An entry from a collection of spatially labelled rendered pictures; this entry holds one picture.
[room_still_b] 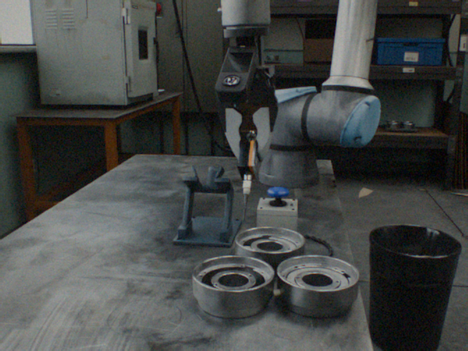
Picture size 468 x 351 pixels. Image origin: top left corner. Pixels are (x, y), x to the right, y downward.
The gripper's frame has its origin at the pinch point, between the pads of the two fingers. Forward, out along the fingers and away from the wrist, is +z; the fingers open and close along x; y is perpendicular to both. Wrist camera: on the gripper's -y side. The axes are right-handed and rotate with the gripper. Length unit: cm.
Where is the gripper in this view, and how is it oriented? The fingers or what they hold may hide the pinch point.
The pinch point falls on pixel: (249, 154)
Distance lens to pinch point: 80.1
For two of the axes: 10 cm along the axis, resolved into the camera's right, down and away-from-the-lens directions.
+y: 2.3, -2.8, 9.3
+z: 0.6, 9.6, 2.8
